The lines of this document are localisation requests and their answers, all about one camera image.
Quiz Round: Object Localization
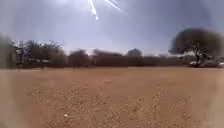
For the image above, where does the building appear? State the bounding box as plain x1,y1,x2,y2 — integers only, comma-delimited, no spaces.
126,48,143,58

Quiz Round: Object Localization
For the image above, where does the long dark hedge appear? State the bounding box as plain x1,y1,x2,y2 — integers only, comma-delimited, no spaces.
89,49,188,68

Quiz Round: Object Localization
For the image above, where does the brown dry dirt ground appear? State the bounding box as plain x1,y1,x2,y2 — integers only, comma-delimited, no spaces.
0,65,224,128

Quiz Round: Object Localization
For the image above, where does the row of trees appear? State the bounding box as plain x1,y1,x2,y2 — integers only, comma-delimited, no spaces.
0,33,92,70

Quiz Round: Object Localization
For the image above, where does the large spreading tree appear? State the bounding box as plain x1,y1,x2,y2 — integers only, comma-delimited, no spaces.
168,27,224,68

